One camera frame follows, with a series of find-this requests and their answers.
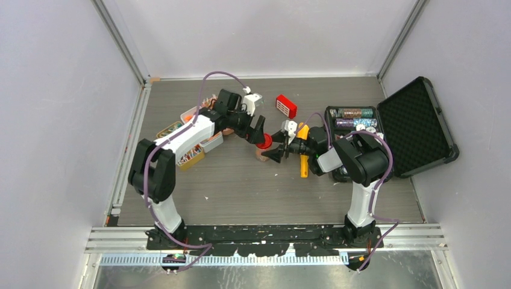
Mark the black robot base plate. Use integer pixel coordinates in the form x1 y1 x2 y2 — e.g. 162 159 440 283
145 224 384 258

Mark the pink tray of lollipops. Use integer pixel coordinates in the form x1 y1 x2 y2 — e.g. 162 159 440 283
201 94 234 135

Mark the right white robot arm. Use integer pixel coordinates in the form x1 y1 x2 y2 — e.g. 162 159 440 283
261 126 393 247

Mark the yellow tray of wrapped candies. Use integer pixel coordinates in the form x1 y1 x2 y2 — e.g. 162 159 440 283
156 121 205 171

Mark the clear plastic jar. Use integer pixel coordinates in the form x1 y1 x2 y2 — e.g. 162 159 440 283
255 148 269 162

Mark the red toy brick block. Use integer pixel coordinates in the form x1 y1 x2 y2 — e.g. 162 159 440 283
275 95 298 119

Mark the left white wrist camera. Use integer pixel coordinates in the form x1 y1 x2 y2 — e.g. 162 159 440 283
242 86 264 116

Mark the black poker chip case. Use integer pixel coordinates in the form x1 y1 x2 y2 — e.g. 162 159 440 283
324 76 460 179

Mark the yellow plastic scoop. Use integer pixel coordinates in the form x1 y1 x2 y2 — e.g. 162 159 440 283
297 122 309 178

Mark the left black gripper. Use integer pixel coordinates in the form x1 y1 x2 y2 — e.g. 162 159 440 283
227 104 266 145

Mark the red jar lid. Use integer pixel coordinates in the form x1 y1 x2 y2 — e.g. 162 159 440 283
256 133 273 150

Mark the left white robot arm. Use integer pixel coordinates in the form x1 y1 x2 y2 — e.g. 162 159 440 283
128 89 265 249

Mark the white tray of gummy candies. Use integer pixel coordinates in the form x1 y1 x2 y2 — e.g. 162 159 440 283
180 107 223 154

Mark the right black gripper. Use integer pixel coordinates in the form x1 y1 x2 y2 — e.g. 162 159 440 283
262 129 315 163

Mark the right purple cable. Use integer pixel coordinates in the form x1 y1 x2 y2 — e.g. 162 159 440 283
295 112 400 273

